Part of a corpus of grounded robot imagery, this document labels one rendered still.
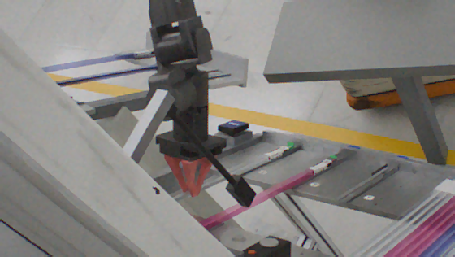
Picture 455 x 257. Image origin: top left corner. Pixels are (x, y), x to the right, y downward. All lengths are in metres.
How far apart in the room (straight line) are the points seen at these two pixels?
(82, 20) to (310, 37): 1.85
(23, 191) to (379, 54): 1.55
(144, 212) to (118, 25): 2.88
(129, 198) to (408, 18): 1.39
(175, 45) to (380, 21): 0.73
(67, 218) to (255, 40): 2.61
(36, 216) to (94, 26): 3.22
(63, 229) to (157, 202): 0.24
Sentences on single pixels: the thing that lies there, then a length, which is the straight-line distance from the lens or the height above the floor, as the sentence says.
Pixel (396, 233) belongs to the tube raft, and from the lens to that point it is 1.06.
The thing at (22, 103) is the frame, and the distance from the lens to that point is 0.34.
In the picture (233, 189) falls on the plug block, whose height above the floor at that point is 1.18.
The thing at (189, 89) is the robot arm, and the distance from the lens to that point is 1.11.
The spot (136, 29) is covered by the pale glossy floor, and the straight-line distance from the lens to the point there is 3.18.
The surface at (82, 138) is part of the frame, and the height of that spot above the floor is 1.61.
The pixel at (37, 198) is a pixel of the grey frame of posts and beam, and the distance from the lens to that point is 0.16.
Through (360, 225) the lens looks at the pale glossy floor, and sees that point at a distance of 2.16.
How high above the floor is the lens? 1.84
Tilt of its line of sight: 46 degrees down
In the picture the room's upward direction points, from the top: 39 degrees counter-clockwise
